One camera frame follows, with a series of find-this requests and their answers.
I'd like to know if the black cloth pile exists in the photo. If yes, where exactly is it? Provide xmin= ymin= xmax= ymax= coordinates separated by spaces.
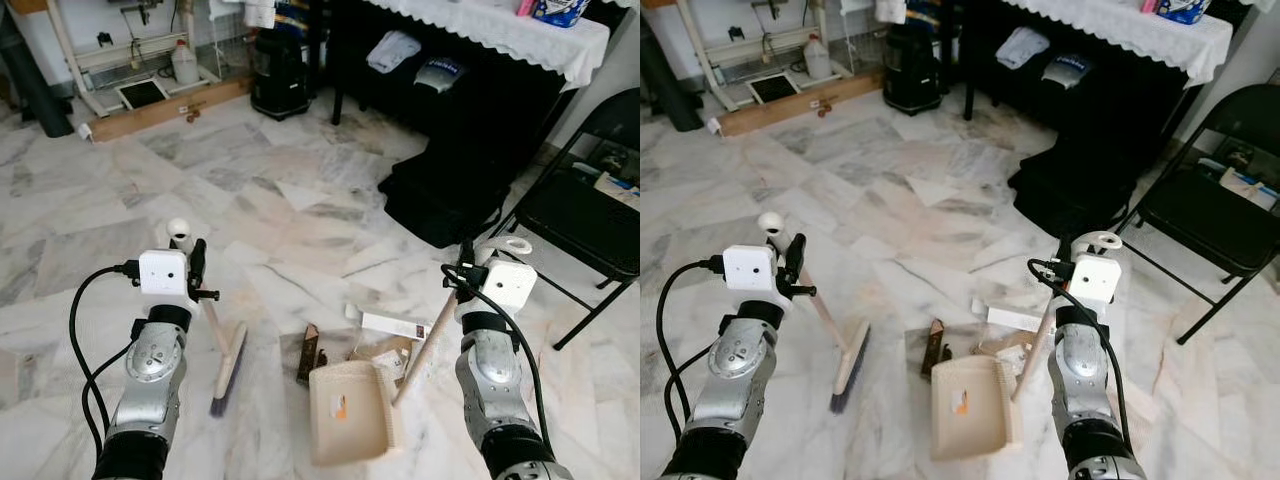
xmin=1007 ymin=25 xmax=1201 ymax=241
xmin=378 ymin=30 xmax=576 ymax=249

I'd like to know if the beige long-handled dustpan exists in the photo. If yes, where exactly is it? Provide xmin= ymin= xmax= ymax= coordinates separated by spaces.
xmin=930 ymin=231 xmax=1123 ymax=461
xmin=307 ymin=236 xmax=534 ymax=468

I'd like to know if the small cardboard box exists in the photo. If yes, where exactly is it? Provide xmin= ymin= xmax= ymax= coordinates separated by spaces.
xmin=594 ymin=170 xmax=641 ymax=209
xmin=1218 ymin=165 xmax=1280 ymax=211

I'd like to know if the blue white package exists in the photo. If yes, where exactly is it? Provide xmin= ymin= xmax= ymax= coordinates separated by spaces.
xmin=1157 ymin=0 xmax=1213 ymax=26
xmin=530 ymin=0 xmax=592 ymax=29

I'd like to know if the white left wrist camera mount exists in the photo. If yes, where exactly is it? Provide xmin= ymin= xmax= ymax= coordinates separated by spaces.
xmin=722 ymin=244 xmax=791 ymax=316
xmin=138 ymin=249 xmax=201 ymax=319

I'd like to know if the table with white lace cloth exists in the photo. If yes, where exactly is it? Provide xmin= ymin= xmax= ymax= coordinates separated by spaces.
xmin=328 ymin=0 xmax=612 ymax=126
xmin=962 ymin=0 xmax=1234 ymax=121

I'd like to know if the white paper box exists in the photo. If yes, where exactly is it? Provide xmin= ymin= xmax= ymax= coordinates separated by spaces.
xmin=985 ymin=306 xmax=1051 ymax=334
xmin=358 ymin=311 xmax=434 ymax=343

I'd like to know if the dark rolled mat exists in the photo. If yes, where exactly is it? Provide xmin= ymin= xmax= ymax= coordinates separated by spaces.
xmin=0 ymin=5 xmax=74 ymax=138
xmin=640 ymin=30 xmax=705 ymax=133

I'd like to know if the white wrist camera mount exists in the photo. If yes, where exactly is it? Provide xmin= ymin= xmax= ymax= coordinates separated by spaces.
xmin=1052 ymin=252 xmax=1123 ymax=321
xmin=138 ymin=249 xmax=201 ymax=319
xmin=722 ymin=244 xmax=791 ymax=316
xmin=458 ymin=258 xmax=539 ymax=326

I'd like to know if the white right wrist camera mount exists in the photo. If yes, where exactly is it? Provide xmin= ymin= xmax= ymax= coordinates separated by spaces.
xmin=458 ymin=258 xmax=539 ymax=326
xmin=1052 ymin=252 xmax=1123 ymax=321

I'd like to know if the clear plastic jug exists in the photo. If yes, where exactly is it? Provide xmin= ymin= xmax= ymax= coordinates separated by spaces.
xmin=171 ymin=40 xmax=201 ymax=87
xmin=803 ymin=33 xmax=833 ymax=81

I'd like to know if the grey blue packet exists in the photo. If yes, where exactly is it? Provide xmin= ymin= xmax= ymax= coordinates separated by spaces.
xmin=1040 ymin=53 xmax=1093 ymax=89
xmin=414 ymin=57 xmax=467 ymax=94

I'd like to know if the white metal rack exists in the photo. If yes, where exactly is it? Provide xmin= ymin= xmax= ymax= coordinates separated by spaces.
xmin=42 ymin=0 xmax=256 ymax=118
xmin=675 ymin=0 xmax=886 ymax=113

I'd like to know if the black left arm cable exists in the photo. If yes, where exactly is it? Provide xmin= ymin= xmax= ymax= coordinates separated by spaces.
xmin=68 ymin=260 xmax=141 ymax=461
xmin=654 ymin=255 xmax=726 ymax=446

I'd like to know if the black folding chair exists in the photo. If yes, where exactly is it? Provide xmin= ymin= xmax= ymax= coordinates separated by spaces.
xmin=1110 ymin=83 xmax=1280 ymax=346
xmin=497 ymin=88 xmax=641 ymax=351

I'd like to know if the black vacuum cleaner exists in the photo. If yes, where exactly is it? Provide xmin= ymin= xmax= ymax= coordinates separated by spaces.
xmin=882 ymin=22 xmax=944 ymax=117
xmin=249 ymin=25 xmax=313 ymax=122

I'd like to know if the white framed tablet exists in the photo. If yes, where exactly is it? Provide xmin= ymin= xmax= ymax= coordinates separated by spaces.
xmin=747 ymin=72 xmax=803 ymax=106
xmin=116 ymin=78 xmax=172 ymax=112

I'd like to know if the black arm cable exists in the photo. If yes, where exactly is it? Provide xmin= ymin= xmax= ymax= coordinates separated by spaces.
xmin=654 ymin=255 xmax=726 ymax=446
xmin=1027 ymin=258 xmax=1136 ymax=451
xmin=441 ymin=262 xmax=553 ymax=451
xmin=68 ymin=260 xmax=141 ymax=461

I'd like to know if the wooden plank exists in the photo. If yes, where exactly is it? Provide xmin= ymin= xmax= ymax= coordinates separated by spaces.
xmin=88 ymin=76 xmax=253 ymax=143
xmin=718 ymin=70 xmax=886 ymax=138

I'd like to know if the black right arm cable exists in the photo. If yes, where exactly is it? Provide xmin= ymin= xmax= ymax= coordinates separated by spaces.
xmin=1027 ymin=258 xmax=1136 ymax=451
xmin=441 ymin=262 xmax=553 ymax=451

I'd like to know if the white folded cloth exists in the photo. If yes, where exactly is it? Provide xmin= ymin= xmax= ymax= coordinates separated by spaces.
xmin=996 ymin=26 xmax=1051 ymax=71
xmin=366 ymin=30 xmax=422 ymax=75

